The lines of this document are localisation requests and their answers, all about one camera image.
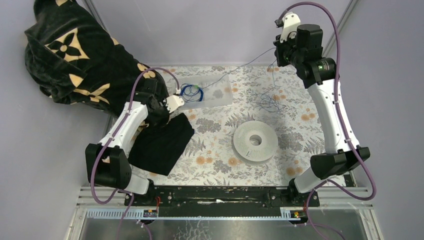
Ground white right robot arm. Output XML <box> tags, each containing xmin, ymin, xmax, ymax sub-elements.
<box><xmin>273</xmin><ymin>23</ymin><xmax>371</xmax><ymax>206</ymax></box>

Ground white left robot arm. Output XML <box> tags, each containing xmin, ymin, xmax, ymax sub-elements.
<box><xmin>85</xmin><ymin>79</ymin><xmax>170</xmax><ymax>206</ymax></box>

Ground black folded cloth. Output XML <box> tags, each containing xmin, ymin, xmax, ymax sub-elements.
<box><xmin>128</xmin><ymin>113</ymin><xmax>195</xmax><ymax>176</ymax></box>

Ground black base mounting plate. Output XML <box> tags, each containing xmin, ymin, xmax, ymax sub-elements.
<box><xmin>124</xmin><ymin>184</ymin><xmax>320</xmax><ymax>217</ymax></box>

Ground black patterned plush blanket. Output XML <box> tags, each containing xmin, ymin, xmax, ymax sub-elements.
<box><xmin>24</xmin><ymin>0</ymin><xmax>169</xmax><ymax>117</ymax></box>

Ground white perforated spool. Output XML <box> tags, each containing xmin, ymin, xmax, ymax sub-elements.
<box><xmin>232</xmin><ymin>120</ymin><xmax>279</xmax><ymax>166</ymax></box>

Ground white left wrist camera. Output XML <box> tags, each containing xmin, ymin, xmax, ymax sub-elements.
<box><xmin>165</xmin><ymin>95</ymin><xmax>185</xmax><ymax>114</ymax></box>

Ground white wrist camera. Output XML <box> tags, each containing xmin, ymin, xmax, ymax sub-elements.
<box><xmin>165</xmin><ymin>95</ymin><xmax>185</xmax><ymax>114</ymax></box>
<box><xmin>275</xmin><ymin>11</ymin><xmax>301</xmax><ymax>43</ymax></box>

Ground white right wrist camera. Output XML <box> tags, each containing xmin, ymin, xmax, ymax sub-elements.
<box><xmin>275</xmin><ymin>11</ymin><xmax>301</xmax><ymax>43</ymax></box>

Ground coiled blue cable green tie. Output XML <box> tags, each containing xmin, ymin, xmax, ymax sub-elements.
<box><xmin>179</xmin><ymin>83</ymin><xmax>204</xmax><ymax>103</ymax></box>

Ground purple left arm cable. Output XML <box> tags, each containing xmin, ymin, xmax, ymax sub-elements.
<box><xmin>90</xmin><ymin>67</ymin><xmax>181</xmax><ymax>240</ymax></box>

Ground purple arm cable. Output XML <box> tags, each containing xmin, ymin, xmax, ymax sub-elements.
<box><xmin>90</xmin><ymin>67</ymin><xmax>181</xmax><ymax>240</ymax></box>
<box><xmin>279</xmin><ymin>1</ymin><xmax>378</xmax><ymax>240</ymax></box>

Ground aluminium frame rails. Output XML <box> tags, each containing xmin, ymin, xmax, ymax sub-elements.
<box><xmin>65</xmin><ymin>185</ymin><xmax>383</xmax><ymax>240</ymax></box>

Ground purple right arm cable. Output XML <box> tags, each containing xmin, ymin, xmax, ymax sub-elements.
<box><xmin>279</xmin><ymin>1</ymin><xmax>378</xmax><ymax>240</ymax></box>

